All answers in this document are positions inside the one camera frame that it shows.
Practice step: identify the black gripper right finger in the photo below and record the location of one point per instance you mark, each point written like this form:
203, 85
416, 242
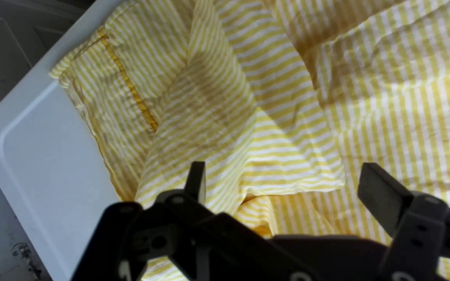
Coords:
402, 208

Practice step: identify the white washing machine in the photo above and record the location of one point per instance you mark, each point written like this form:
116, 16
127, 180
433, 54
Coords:
42, 172

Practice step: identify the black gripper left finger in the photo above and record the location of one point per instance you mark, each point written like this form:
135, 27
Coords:
194, 197

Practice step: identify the yellow striped towel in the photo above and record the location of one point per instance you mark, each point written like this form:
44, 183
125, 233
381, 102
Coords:
288, 94

